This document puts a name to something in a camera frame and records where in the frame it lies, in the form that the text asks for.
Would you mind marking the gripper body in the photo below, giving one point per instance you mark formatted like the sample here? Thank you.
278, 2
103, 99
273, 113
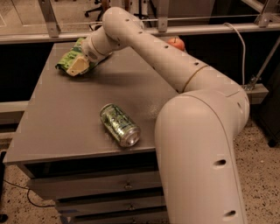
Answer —
88, 52

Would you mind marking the green rice chip bag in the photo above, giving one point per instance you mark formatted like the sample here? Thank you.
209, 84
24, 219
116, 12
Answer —
73, 55

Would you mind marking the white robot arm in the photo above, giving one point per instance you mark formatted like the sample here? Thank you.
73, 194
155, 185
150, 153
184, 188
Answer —
195, 130

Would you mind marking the black office chair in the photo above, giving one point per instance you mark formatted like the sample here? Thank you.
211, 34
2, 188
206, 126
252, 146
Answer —
99, 8

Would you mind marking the grey drawer cabinet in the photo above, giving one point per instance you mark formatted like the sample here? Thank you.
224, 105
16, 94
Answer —
69, 157

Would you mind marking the green soda can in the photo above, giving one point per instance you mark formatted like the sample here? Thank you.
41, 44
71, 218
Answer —
120, 125

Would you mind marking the red apple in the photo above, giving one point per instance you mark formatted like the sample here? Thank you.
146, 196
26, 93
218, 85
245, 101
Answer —
177, 42

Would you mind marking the metal railing frame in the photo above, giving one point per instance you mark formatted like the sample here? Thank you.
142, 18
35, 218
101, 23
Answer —
30, 21

